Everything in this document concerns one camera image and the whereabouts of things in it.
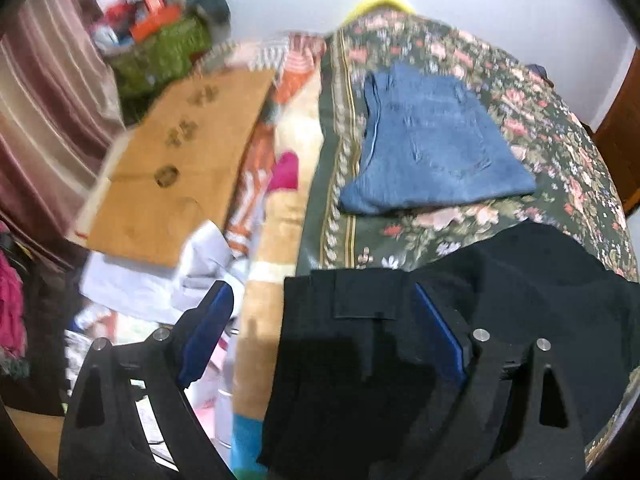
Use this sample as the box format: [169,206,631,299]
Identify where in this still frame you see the magenta garment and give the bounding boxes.
[0,250,26,361]

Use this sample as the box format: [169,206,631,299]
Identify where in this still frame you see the blue jeans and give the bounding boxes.
[339,62,538,216]

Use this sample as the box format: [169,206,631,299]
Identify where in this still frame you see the floral bedspread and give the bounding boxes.
[295,10,640,471]

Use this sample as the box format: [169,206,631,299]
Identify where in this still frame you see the white cloth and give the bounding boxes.
[80,220,246,326]

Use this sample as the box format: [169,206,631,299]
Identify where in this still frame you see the orange patterned blanket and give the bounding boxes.
[225,30,331,480]

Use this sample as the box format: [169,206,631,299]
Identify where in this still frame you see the brown cardboard sheet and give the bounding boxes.
[75,67,278,268]

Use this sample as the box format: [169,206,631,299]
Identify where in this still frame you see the yellow foam bed guard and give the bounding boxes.
[347,0,416,16]

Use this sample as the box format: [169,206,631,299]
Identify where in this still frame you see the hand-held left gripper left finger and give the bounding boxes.
[57,280,236,480]

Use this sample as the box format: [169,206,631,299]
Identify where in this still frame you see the beige flat board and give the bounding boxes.
[75,130,132,241]

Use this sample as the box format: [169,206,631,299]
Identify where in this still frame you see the white printed papers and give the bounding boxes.
[65,305,238,461]

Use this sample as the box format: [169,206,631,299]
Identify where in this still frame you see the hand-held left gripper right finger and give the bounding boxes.
[400,282,586,480]

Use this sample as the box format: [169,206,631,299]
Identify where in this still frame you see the pink cloth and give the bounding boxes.
[267,152,301,193]

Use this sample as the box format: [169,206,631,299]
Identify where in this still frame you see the striped red curtain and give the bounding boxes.
[0,0,126,271]

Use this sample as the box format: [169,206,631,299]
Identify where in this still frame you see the black pants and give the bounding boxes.
[256,220,640,480]

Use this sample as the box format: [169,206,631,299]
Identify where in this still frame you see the green storage box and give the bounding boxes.
[107,15,213,101]

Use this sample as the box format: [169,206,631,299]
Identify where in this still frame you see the orange box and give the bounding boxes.
[130,7,183,41]

